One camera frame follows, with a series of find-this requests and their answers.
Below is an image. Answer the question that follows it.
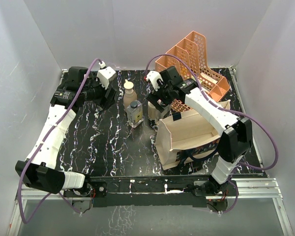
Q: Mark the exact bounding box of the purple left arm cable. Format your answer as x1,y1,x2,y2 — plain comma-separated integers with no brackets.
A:
17,58,107,224

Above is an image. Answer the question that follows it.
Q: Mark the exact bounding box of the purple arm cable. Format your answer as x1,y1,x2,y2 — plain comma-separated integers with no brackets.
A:
17,58,107,224
144,54,279,214

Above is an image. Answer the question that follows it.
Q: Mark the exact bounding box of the cream round cap bottle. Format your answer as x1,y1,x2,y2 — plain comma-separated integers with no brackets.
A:
148,102,161,122

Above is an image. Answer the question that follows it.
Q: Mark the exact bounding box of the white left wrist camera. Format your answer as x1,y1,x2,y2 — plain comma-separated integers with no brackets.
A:
97,66,117,89

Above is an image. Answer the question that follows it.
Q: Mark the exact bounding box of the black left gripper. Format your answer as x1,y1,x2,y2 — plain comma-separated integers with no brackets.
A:
81,73,116,109

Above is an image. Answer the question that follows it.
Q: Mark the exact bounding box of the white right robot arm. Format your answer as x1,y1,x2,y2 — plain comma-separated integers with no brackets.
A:
145,66,252,195

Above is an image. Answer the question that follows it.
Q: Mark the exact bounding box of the beige pump bottle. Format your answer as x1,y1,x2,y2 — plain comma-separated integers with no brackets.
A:
123,80,137,110

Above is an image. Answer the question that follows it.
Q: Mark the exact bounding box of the peach plastic file organizer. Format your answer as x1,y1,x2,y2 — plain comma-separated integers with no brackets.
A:
155,31,230,112

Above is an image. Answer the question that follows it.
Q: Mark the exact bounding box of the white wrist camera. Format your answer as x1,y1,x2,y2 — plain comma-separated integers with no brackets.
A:
97,66,117,89
146,70,164,91

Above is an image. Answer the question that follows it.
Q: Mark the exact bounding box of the large clear square bottle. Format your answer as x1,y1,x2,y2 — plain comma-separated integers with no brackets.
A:
126,100,144,128

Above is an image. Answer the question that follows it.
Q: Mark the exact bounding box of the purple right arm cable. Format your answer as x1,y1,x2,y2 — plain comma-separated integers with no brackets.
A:
144,54,279,214

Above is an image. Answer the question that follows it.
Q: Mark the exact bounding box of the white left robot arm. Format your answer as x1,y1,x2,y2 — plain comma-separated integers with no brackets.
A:
15,65,117,196

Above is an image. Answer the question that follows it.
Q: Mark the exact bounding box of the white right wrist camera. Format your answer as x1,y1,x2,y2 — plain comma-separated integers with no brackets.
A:
146,70,164,91

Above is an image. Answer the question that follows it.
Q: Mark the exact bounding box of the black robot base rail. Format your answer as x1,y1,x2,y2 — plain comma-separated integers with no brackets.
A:
64,175,236,208

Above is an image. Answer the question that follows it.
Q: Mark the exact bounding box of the aluminium table frame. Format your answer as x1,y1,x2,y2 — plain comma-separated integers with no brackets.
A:
17,70,292,236

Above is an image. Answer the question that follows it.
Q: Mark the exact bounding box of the cream canvas tote bag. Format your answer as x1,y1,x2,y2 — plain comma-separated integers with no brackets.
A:
155,110,220,170

